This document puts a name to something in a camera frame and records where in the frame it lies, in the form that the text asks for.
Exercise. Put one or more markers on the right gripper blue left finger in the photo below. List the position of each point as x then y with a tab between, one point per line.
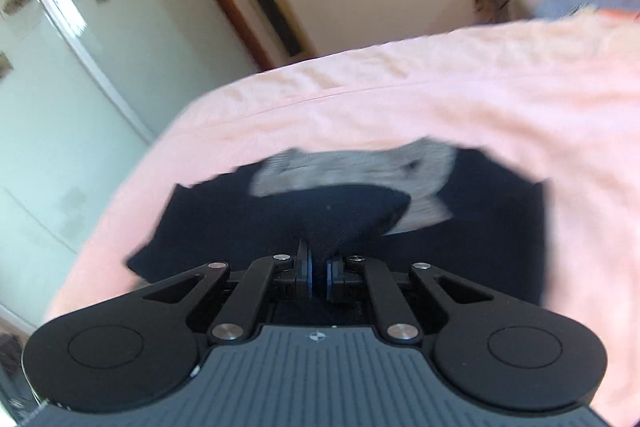
304	271

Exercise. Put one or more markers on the pink bed sheet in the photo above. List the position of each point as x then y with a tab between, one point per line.
556	101

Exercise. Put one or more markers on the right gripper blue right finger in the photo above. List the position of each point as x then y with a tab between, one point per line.
337	279

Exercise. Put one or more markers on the grey navy knit sweater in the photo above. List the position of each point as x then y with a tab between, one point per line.
425	201

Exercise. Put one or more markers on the white floral wardrobe door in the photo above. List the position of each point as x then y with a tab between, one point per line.
86	87

